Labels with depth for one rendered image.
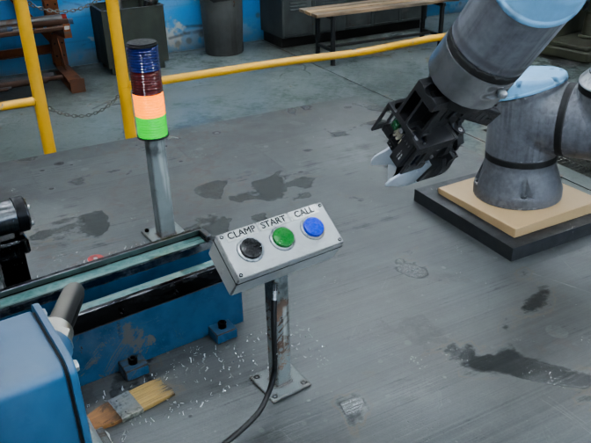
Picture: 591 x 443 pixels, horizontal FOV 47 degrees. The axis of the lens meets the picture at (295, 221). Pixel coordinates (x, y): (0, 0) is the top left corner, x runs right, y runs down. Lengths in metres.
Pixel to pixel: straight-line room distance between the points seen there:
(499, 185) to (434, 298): 0.35
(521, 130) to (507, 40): 0.78
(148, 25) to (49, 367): 5.54
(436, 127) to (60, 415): 0.59
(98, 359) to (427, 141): 0.61
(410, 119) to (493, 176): 0.75
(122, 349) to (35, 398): 0.79
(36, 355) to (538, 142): 1.25
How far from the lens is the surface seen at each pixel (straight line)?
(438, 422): 1.04
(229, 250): 0.89
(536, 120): 1.46
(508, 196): 1.51
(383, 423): 1.03
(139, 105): 1.37
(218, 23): 6.14
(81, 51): 6.25
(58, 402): 0.35
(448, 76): 0.75
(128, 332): 1.12
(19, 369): 0.34
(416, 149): 0.82
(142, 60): 1.34
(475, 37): 0.72
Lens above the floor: 1.51
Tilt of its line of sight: 28 degrees down
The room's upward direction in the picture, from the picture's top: 1 degrees counter-clockwise
